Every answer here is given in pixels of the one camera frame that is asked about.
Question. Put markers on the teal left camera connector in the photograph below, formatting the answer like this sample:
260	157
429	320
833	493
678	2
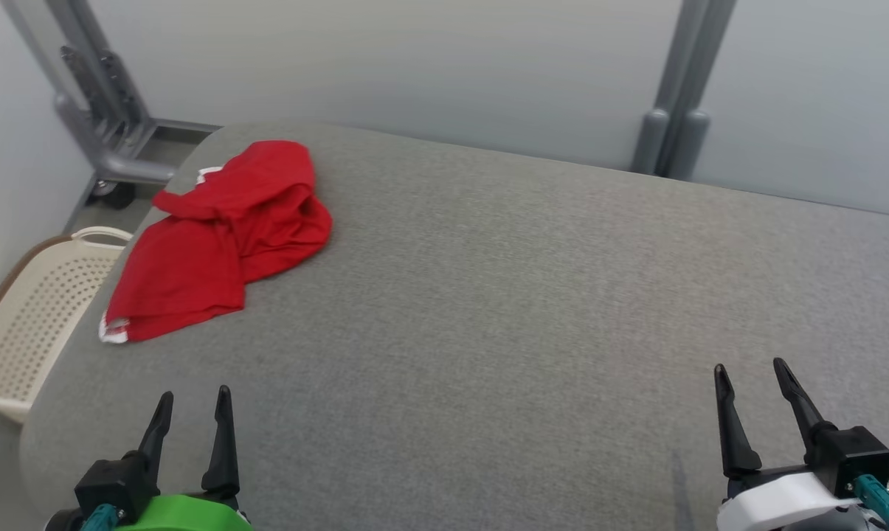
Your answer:
97	520

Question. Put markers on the cream perforated laundry basket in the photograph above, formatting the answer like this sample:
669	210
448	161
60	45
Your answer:
38	317

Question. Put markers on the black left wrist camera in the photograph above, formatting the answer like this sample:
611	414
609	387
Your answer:
112	487

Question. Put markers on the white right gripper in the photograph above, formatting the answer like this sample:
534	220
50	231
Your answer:
783	509

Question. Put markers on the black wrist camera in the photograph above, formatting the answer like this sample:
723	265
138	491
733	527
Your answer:
850	457
112	487

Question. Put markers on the teal camera connector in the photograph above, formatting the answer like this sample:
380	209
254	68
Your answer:
876	498
97	520

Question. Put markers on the black caster wheel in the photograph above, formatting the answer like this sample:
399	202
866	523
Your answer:
113	194

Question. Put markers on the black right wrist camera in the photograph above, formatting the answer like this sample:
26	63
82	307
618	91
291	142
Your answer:
850	457

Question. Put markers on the grey angled partition stand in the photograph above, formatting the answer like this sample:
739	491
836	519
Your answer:
112	147

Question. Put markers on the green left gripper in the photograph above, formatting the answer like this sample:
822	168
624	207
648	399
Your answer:
186	516

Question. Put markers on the teal right camera connector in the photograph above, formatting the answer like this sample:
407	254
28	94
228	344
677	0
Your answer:
876	498

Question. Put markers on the crumpled red garment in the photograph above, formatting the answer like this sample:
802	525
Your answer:
193	273

